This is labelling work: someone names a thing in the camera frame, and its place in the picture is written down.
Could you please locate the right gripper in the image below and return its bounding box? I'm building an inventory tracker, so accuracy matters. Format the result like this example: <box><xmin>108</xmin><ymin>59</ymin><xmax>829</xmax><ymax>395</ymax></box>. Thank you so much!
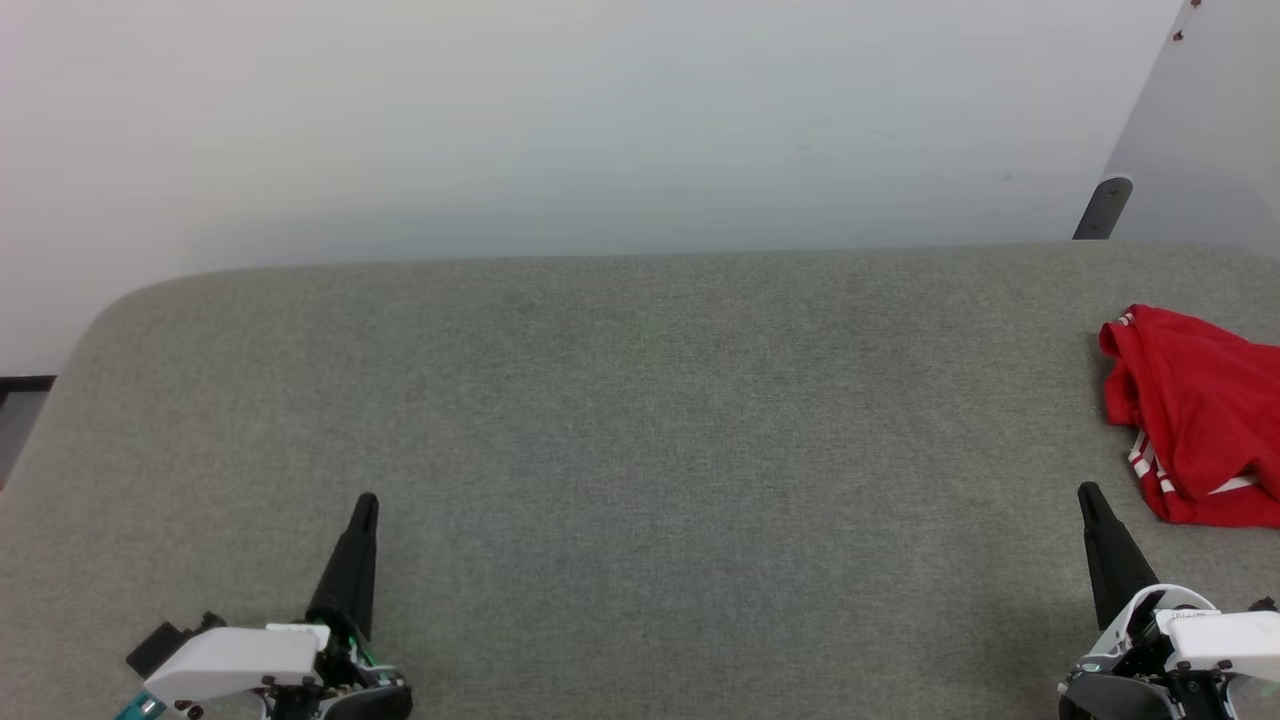
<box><xmin>1060</xmin><ymin>482</ymin><xmax>1251</xmax><ymax>720</ymax></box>

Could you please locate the red and white basketball jersey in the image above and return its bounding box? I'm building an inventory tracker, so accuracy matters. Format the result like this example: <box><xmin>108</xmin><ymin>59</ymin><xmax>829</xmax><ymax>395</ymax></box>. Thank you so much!
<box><xmin>1098</xmin><ymin>304</ymin><xmax>1280</xmax><ymax>529</ymax></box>

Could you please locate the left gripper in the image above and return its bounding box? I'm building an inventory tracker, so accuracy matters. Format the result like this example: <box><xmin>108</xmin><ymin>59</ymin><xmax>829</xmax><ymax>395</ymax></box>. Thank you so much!
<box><xmin>265</xmin><ymin>492</ymin><xmax>413</xmax><ymax>720</ymax></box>

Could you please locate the white board panel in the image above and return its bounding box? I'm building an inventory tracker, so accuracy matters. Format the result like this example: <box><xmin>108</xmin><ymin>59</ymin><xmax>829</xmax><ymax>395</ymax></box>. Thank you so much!
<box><xmin>1100</xmin><ymin>0</ymin><xmax>1280</xmax><ymax>256</ymax></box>

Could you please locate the dark metal bracket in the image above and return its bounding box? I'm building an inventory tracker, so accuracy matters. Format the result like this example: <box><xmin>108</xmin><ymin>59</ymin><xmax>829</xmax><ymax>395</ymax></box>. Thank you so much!
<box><xmin>1073</xmin><ymin>177</ymin><xmax>1135</xmax><ymax>242</ymax></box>

